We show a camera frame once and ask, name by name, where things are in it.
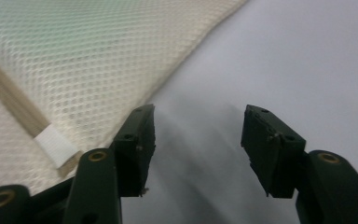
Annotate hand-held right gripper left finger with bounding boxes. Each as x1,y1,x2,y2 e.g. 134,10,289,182
109,104,157,198

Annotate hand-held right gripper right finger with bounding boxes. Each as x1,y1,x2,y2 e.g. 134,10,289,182
240,104,308,200

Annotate cream mesh laundry bag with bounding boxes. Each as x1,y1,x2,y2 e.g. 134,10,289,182
0,0,250,196

